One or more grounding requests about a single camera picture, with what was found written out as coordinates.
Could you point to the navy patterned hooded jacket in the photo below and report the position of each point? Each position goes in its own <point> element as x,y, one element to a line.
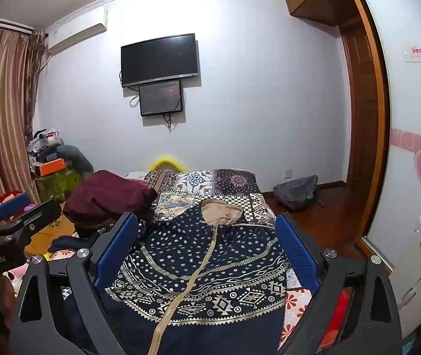
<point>232,266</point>

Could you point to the patchwork bedspread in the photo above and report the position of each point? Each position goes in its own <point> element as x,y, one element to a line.
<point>232,188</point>

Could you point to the white wall socket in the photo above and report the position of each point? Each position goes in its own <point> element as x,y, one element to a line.
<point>287,174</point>

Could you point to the pile of clothes and boxes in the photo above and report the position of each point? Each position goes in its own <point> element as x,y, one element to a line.
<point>44,144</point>

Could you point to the red plush toy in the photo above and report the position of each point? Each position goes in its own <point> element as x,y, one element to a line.
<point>10,193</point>

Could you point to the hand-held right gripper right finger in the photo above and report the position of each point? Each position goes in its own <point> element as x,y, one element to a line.
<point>299,255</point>

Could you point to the orange flower-print blanket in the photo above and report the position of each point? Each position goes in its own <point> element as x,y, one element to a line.
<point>40,242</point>

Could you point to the white air conditioner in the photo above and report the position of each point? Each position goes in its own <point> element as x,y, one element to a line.
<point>77,37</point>

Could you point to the small black wall monitor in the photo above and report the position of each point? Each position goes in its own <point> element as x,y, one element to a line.
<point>160,98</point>

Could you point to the large black wall television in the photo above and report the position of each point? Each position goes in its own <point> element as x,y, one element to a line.
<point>158,59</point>

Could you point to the white paper notice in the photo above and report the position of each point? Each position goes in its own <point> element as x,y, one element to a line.
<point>413,53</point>

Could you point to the orange box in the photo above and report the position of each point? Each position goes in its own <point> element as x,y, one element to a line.
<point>49,166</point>

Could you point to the white curtain rail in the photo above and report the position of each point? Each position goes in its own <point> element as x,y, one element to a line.
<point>3,23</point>

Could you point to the brown wooden door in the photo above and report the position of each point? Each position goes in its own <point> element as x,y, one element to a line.
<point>362,118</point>

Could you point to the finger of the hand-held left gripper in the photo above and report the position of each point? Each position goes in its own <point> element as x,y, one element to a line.
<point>10,205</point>
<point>42,216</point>

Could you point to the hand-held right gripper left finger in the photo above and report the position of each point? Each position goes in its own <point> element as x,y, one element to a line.
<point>116,251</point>

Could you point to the grey backpack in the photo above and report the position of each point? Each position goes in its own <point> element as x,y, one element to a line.
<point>295,192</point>

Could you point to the yellow foam tube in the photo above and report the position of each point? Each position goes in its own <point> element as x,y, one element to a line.
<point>166,159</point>

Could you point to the maroon folded garment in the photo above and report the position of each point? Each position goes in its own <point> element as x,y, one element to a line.
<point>106,196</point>

